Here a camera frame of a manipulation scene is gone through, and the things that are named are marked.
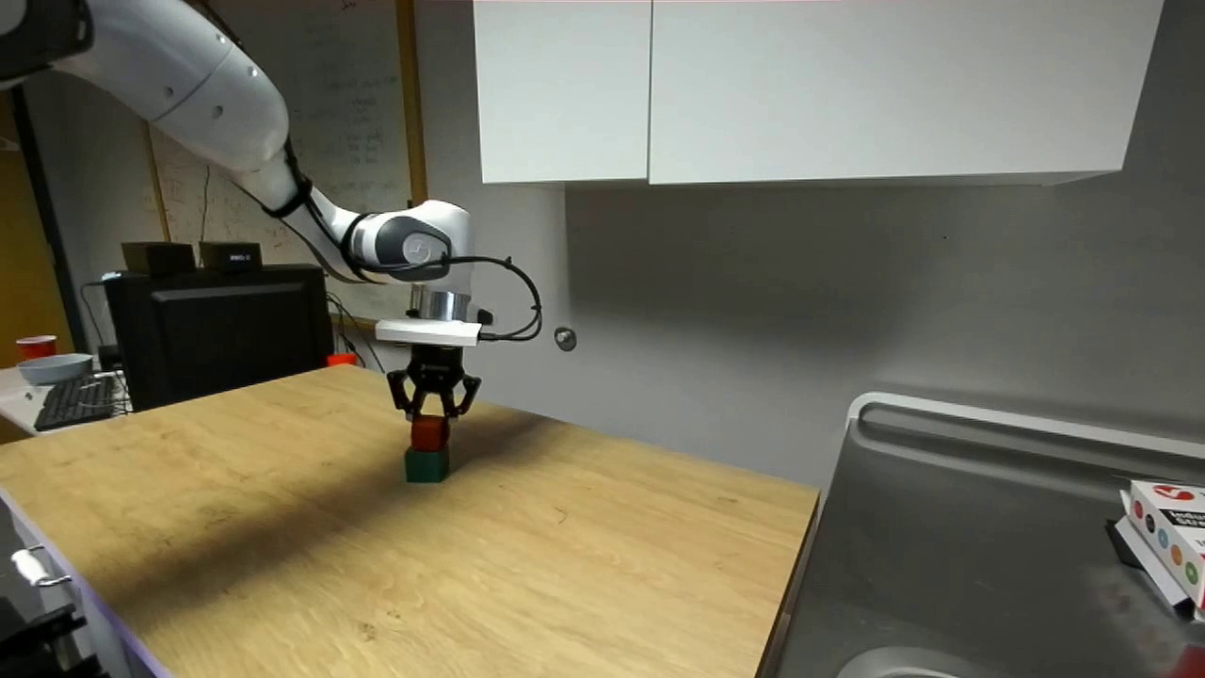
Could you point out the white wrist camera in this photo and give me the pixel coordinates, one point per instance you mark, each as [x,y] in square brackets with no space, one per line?
[428,335]

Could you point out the colourful dotted box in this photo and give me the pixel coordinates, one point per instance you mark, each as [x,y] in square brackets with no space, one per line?
[1166,527]

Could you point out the round wall fitting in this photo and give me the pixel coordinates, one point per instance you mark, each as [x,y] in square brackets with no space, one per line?
[568,338]

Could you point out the white bowl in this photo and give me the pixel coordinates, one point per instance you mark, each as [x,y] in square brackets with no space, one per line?
[55,366]

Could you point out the white wall cabinet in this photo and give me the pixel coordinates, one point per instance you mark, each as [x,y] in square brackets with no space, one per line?
[730,94]

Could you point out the black keyboard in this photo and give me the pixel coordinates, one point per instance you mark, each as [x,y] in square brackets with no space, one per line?
[76,403]

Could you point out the green block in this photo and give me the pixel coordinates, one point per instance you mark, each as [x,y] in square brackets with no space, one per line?
[428,465]

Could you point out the black computer monitor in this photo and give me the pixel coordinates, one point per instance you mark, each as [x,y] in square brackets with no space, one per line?
[191,331]

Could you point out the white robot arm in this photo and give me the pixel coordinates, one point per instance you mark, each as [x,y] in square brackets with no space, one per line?
[194,86]

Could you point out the red plastic cup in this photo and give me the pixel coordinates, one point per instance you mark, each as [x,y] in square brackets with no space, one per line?
[34,350]

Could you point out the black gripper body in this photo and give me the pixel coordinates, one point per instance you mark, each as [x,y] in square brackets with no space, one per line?
[435,366]

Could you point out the whiteboard with wooden frame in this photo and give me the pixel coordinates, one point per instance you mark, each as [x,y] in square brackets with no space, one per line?
[337,66]

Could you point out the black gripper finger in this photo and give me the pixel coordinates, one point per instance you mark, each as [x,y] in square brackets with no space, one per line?
[462,398]
[403,395]

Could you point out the stainless steel sink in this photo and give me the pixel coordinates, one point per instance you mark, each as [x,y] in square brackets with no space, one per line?
[984,543]

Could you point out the orange block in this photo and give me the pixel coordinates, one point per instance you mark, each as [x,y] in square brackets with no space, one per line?
[430,436]

